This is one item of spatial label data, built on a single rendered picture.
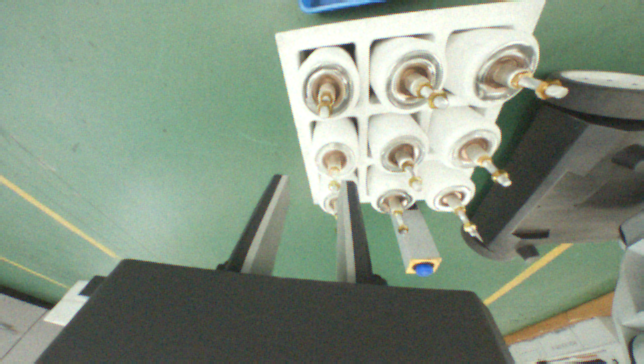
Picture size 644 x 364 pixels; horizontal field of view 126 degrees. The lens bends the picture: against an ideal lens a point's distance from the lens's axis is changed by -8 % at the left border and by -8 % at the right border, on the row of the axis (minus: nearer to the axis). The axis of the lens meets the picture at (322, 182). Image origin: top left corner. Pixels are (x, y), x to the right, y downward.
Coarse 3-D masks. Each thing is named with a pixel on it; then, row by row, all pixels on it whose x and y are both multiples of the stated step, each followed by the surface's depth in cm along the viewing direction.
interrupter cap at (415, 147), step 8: (400, 136) 30; (408, 136) 30; (392, 144) 31; (400, 144) 31; (408, 144) 31; (416, 144) 31; (384, 152) 32; (392, 152) 32; (408, 152) 32; (416, 152) 32; (424, 152) 32; (384, 160) 33; (392, 160) 33; (416, 160) 33; (384, 168) 34; (392, 168) 34; (400, 168) 34
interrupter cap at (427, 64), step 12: (396, 60) 24; (408, 60) 23; (420, 60) 23; (432, 60) 23; (396, 72) 24; (408, 72) 24; (420, 72) 24; (432, 72) 24; (396, 84) 25; (432, 84) 25; (396, 96) 26; (408, 96) 26; (408, 108) 27
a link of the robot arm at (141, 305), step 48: (96, 288) 5; (144, 288) 4; (192, 288) 4; (240, 288) 4; (288, 288) 4; (336, 288) 4; (384, 288) 4; (432, 288) 4; (96, 336) 3; (144, 336) 3; (192, 336) 4; (240, 336) 4; (288, 336) 4; (336, 336) 4; (384, 336) 4; (432, 336) 4; (480, 336) 4
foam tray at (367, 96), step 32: (544, 0) 23; (288, 32) 28; (320, 32) 28; (352, 32) 28; (384, 32) 27; (416, 32) 27; (448, 32) 27; (288, 64) 31; (448, 96) 33; (416, 192) 48
